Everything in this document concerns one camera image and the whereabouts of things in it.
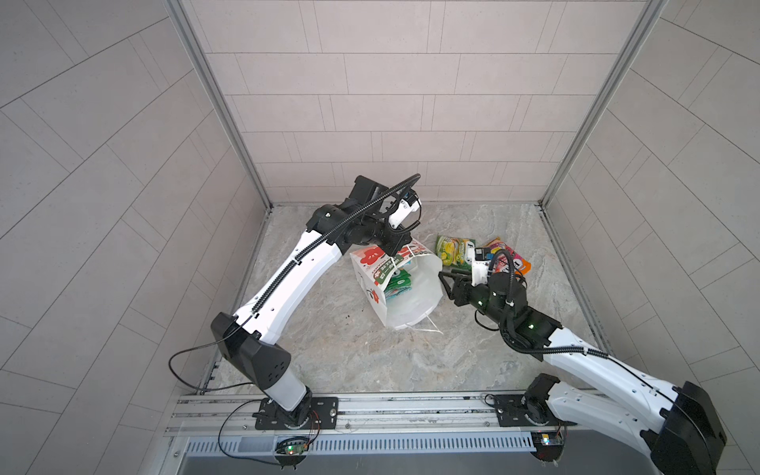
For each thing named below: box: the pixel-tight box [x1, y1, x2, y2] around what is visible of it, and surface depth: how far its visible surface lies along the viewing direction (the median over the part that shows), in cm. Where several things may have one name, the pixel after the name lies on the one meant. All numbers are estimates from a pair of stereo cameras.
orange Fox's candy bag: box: [484, 237, 533, 276], surface depth 98 cm
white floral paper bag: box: [350, 239, 444, 331], surface depth 81 cm
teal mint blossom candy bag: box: [383, 268, 412, 299], surface depth 88 cm
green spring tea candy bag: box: [435, 235, 476, 272], surface depth 103 cm
